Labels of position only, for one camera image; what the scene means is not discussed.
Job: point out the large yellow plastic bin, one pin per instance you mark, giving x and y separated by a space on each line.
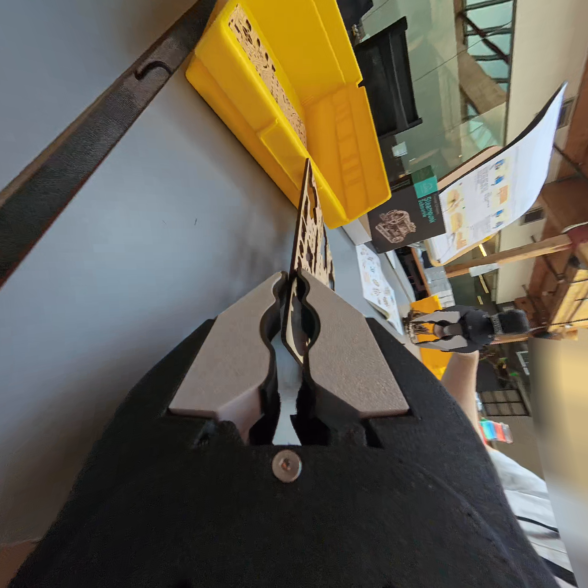
340 138

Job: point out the laser-cut wooden puzzle sheet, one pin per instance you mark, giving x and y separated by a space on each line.
264 69
307 216

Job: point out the small yellow plastic bin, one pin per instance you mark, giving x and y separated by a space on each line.
429 305

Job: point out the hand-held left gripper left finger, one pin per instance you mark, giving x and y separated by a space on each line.
220 367

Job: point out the person's white shirt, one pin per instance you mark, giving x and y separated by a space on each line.
519 496

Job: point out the small laser-cut wooden piece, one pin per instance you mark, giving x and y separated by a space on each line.
415 326

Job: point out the grey desk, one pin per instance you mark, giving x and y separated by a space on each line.
160 252

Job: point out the person's right forearm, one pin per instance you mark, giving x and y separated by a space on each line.
464 386

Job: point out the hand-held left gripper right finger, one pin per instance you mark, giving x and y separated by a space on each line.
349 367

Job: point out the instruction booklet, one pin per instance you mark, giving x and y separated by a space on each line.
374 280

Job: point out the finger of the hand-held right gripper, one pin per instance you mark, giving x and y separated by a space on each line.
450 342
448 319

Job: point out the black and teal puzzle box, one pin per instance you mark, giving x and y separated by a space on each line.
404 225

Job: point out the printed instruction sheet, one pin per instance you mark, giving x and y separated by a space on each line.
505 183

